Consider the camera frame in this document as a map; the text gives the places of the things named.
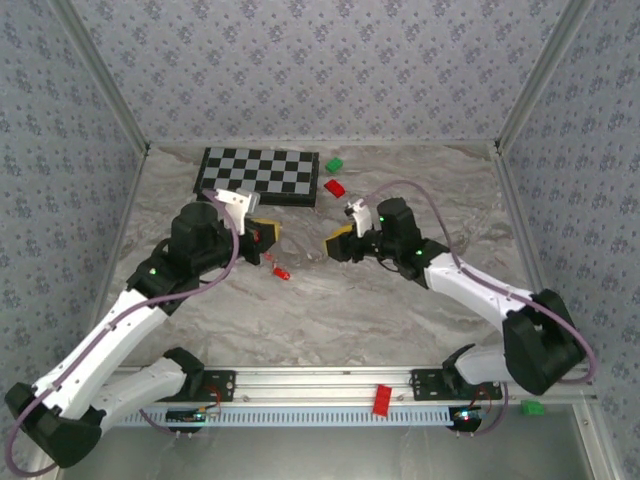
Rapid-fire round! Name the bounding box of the long red toy brick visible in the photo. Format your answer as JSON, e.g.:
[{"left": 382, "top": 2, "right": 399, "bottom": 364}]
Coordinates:
[{"left": 372, "top": 383, "right": 395, "bottom": 417}]

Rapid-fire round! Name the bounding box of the aluminium side rail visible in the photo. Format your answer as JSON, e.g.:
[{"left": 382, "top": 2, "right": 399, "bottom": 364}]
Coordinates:
[
  {"left": 99, "top": 144, "right": 151, "bottom": 301},
  {"left": 492, "top": 142, "right": 619, "bottom": 480}
]

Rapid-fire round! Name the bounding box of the black and grey chessboard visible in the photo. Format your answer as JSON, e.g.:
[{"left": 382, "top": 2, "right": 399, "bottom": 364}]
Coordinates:
[{"left": 193, "top": 146, "right": 320, "bottom": 209}]

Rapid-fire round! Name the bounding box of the small circuit board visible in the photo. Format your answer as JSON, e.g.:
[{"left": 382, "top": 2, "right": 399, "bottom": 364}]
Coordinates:
[
  {"left": 164, "top": 407, "right": 209, "bottom": 426},
  {"left": 449, "top": 407, "right": 489, "bottom": 426}
]

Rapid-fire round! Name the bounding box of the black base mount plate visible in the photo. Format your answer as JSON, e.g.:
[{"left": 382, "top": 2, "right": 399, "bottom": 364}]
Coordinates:
[
  {"left": 410, "top": 368, "right": 504, "bottom": 401},
  {"left": 164, "top": 369, "right": 237, "bottom": 404}
]

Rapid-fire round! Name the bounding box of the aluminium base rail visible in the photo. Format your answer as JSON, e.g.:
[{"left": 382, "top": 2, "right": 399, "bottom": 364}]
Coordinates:
[{"left": 117, "top": 366, "right": 599, "bottom": 405}]

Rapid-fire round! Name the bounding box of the slotted pale blue cable duct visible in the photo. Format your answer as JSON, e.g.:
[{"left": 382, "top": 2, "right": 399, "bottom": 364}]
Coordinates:
[{"left": 119, "top": 403, "right": 457, "bottom": 429}]

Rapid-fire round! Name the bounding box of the thin red wire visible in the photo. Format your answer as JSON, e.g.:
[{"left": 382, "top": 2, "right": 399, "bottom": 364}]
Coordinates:
[
  {"left": 472, "top": 387, "right": 503, "bottom": 416},
  {"left": 202, "top": 383, "right": 224, "bottom": 417}
]

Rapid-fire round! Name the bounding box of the aluminium corner post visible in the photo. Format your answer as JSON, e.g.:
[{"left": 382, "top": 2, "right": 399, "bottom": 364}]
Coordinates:
[
  {"left": 494, "top": 0, "right": 596, "bottom": 151},
  {"left": 49, "top": 0, "right": 151, "bottom": 154}
]

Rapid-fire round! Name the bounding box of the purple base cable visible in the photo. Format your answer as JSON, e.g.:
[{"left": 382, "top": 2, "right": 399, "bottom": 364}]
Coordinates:
[
  {"left": 138, "top": 407, "right": 197, "bottom": 440},
  {"left": 457, "top": 387, "right": 510, "bottom": 439}
]

